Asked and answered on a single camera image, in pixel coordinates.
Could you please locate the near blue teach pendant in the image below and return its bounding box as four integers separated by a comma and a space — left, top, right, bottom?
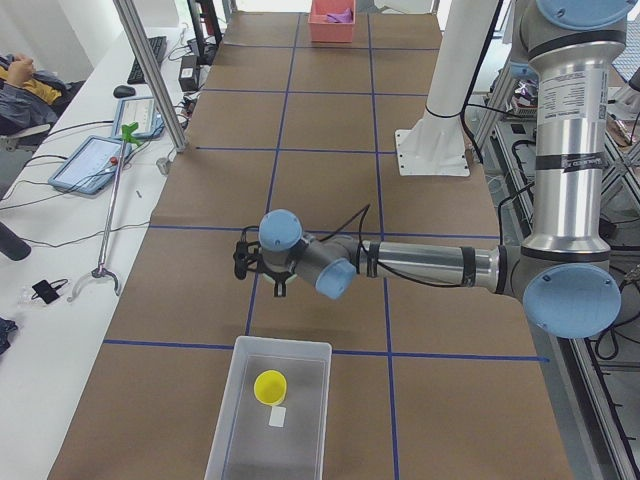
48, 135, 132, 195

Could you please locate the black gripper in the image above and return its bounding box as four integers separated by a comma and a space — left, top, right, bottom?
263, 271, 297, 297

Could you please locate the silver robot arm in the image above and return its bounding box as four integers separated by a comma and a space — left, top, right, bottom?
254, 1, 633, 339

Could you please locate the seated person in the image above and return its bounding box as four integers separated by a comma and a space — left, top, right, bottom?
1, 53, 85, 135

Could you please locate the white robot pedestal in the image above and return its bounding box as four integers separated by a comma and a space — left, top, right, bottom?
395, 0, 502, 177

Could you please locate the black keyboard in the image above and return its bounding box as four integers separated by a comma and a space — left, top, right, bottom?
126, 35, 169, 85

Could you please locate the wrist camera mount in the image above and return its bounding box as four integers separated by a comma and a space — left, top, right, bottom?
233, 225, 261, 280

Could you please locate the black power adapter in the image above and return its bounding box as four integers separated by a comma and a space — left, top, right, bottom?
178, 55, 200, 92

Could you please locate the yellow plastic cup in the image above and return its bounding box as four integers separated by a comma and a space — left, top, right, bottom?
253, 370, 288, 406

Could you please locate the purple cloth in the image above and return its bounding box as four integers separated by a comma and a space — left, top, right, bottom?
325, 8, 354, 24

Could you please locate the blue teach pendant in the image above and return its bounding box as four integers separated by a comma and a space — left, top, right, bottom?
48, 135, 132, 195
110, 96, 164, 140

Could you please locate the aluminium frame post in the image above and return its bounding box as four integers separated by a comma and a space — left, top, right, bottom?
113, 0, 187, 153

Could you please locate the white label sticker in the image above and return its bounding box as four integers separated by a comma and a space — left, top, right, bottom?
269, 406, 286, 428

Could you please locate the pink plastic bin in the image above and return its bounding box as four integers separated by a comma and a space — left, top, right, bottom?
307, 0, 356, 43

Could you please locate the far blue teach pendant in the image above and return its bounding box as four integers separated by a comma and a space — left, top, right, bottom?
110, 96, 164, 140

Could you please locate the small black card device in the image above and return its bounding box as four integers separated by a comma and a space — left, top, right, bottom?
31, 280, 60, 305

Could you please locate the reacher grabber tool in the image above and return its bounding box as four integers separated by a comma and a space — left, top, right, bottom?
66, 122, 140, 303

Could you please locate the clear plastic bin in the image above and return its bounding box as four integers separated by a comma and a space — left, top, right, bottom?
205, 336, 332, 479

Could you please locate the black computer mouse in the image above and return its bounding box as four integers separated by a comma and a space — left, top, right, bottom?
113, 85, 136, 99

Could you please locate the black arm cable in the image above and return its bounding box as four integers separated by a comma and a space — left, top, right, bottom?
319, 202, 476, 289

